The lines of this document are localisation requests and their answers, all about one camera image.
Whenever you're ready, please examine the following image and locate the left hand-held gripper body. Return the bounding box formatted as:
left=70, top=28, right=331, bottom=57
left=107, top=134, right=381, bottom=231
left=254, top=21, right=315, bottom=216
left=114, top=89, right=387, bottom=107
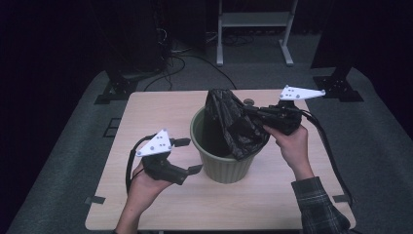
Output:
left=135, top=129, right=190, bottom=186

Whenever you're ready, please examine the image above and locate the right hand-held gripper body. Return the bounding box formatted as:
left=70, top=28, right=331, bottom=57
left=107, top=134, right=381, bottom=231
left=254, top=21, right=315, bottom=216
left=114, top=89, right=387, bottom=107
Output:
left=258, top=85, right=326, bottom=137

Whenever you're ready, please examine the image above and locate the black plastic garbage bag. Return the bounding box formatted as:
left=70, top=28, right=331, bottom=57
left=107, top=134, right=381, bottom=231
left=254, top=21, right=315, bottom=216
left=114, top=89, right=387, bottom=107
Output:
left=204, top=88, right=271, bottom=162

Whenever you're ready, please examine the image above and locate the green ribbed trash bin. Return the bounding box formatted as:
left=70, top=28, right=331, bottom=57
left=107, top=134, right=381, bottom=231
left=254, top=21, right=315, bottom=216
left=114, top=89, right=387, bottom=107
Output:
left=189, top=106, right=271, bottom=185

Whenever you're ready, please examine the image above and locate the person's right hand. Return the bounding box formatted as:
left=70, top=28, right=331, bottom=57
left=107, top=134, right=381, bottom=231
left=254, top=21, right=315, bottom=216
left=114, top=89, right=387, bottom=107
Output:
left=262, top=124, right=315, bottom=181

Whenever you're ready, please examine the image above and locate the person's left hand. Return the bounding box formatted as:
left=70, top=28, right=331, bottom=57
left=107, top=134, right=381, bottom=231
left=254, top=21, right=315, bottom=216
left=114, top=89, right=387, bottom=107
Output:
left=128, top=161, right=173, bottom=210

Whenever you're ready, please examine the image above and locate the black stand base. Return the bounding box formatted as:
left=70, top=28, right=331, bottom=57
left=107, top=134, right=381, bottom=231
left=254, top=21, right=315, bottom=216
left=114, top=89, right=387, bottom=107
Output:
left=94, top=68, right=139, bottom=106
left=312, top=65, right=365, bottom=103

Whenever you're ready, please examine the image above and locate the grey tape strip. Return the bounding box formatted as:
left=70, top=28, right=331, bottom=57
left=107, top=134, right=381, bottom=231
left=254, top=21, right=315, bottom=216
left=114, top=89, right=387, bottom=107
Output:
left=84, top=195, right=107, bottom=206
left=332, top=193, right=351, bottom=205

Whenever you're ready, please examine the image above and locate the white metal stand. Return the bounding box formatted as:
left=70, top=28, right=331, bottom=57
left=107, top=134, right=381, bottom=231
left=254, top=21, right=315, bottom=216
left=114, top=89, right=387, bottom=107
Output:
left=215, top=0, right=299, bottom=68

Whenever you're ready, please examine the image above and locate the dark cabinet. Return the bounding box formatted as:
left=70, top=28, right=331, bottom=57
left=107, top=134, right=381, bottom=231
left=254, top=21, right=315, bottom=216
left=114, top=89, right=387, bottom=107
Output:
left=128, top=0, right=170, bottom=73

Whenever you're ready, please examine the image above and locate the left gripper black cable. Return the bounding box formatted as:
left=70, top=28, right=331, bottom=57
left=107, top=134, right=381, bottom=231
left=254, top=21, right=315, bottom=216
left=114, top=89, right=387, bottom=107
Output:
left=125, top=134, right=158, bottom=196

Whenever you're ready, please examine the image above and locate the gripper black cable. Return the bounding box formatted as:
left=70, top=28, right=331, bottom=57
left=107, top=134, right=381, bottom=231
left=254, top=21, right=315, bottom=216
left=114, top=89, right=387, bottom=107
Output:
left=125, top=134, right=158, bottom=196
left=301, top=109, right=356, bottom=208

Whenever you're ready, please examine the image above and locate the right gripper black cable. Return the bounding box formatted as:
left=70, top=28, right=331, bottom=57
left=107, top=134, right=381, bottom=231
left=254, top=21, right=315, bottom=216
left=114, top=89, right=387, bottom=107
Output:
left=301, top=109, right=356, bottom=208

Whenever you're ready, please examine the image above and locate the black floor cable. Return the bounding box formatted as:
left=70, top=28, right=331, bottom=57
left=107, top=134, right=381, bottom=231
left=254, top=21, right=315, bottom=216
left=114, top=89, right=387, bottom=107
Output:
left=143, top=54, right=239, bottom=93

